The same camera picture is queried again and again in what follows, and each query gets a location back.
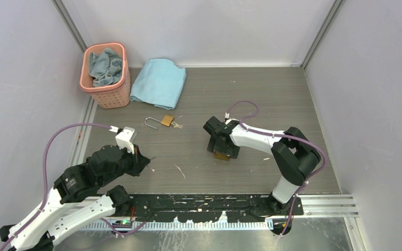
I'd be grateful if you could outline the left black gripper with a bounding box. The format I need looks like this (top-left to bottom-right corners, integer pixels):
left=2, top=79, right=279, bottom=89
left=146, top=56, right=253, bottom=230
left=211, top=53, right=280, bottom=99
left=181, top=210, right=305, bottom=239
left=100, top=142, right=150, bottom=187

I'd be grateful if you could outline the brass padlock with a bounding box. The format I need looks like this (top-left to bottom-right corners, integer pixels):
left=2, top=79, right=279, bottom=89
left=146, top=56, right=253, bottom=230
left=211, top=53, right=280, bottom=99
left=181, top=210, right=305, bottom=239
left=144, top=115, right=175, bottom=130
left=214, top=152, right=230, bottom=161

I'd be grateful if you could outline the small silver key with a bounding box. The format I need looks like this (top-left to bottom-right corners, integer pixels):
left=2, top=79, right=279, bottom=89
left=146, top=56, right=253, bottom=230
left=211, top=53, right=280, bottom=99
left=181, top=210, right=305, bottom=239
left=171, top=121, right=183, bottom=129

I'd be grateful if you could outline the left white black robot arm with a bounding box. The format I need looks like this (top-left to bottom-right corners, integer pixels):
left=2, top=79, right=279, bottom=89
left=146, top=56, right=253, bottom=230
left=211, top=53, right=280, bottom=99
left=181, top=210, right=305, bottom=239
left=0, top=145, right=150, bottom=250

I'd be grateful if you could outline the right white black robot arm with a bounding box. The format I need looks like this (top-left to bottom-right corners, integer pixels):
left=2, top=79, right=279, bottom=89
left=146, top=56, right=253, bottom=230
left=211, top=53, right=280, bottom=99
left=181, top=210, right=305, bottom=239
left=203, top=116, right=321, bottom=215

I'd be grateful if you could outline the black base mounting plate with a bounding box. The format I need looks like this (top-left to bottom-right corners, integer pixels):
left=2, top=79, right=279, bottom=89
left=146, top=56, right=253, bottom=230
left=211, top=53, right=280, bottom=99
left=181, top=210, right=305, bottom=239
left=111, top=194, right=304, bottom=223

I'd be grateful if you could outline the pink plastic laundry basket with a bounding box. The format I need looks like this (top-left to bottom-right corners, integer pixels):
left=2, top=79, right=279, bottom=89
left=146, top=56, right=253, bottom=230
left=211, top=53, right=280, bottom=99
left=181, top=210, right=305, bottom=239
left=80, top=42, right=131, bottom=109

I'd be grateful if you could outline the light blue folded towel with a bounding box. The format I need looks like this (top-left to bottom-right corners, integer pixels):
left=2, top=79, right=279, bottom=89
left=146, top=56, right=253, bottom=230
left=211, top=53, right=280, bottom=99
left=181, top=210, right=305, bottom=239
left=130, top=59, right=186, bottom=110

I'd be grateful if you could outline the grey-blue cloth in basket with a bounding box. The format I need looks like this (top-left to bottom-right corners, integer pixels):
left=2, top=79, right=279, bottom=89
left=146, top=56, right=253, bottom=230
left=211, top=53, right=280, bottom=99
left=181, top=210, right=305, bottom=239
left=88, top=48, right=123, bottom=87

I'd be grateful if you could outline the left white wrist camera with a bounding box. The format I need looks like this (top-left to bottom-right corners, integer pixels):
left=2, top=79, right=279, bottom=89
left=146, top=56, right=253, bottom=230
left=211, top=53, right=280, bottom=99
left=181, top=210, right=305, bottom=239
left=115, top=127, right=137, bottom=153

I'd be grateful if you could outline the aluminium rail frame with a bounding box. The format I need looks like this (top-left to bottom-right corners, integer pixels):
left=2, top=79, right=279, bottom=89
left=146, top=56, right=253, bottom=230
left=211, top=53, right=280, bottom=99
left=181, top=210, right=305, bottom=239
left=77, top=194, right=365, bottom=250

